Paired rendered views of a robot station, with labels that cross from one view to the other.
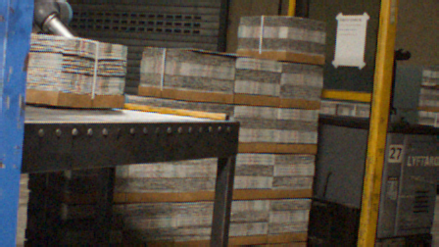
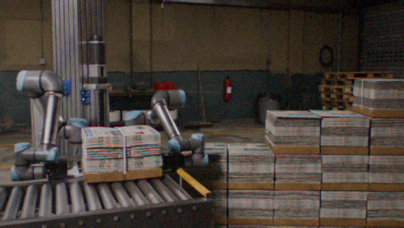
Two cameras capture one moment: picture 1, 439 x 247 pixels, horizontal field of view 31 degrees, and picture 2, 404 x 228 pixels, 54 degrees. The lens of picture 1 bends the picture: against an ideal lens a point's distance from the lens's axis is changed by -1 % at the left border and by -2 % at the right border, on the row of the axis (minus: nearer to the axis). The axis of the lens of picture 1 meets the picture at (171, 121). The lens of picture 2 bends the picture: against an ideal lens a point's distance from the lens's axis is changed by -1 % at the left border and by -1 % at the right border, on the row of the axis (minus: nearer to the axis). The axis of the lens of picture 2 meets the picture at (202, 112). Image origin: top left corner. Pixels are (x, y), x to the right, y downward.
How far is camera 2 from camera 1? 200 cm
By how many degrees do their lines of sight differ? 39
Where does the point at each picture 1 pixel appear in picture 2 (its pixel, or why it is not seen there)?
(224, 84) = (310, 140)
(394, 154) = not seen: outside the picture
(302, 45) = (392, 103)
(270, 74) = (358, 128)
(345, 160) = not seen: outside the picture
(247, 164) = (338, 199)
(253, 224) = not seen: outside the picture
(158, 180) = (254, 210)
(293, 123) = (387, 167)
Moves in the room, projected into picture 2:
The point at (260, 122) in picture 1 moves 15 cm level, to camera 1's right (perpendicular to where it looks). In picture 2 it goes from (349, 167) to (374, 170)
